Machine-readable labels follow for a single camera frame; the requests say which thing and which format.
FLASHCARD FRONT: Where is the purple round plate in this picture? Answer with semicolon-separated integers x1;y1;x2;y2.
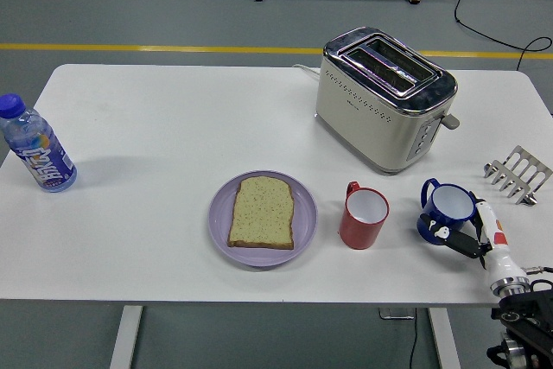
207;169;319;269

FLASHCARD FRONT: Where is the metal toast rack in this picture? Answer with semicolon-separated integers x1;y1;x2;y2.
482;145;553;207

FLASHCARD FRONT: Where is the cream and chrome toaster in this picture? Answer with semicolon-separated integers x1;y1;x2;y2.
314;26;461;176

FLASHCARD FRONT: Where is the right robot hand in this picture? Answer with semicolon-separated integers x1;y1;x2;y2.
418;191;531;287

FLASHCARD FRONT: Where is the plastic bottle with blue cap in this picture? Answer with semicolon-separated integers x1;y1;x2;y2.
0;92;78;194

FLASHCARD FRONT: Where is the yellow floor tape line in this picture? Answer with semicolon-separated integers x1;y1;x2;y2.
0;42;553;60

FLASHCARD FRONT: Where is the grey box under table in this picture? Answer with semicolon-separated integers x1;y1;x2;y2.
378;308;416;321

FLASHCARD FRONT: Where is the white toaster cord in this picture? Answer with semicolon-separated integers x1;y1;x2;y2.
291;63;321;81

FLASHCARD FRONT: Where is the slice of toast bread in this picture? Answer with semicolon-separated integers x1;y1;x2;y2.
226;175;296;251

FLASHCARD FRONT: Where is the blue enamel cup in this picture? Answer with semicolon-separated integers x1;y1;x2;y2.
416;177;478;247

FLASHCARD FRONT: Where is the red enamel cup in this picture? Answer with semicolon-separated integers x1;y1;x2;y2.
338;180;390;251

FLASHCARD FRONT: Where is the black cable under table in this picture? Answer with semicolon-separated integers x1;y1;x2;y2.
408;319;419;369

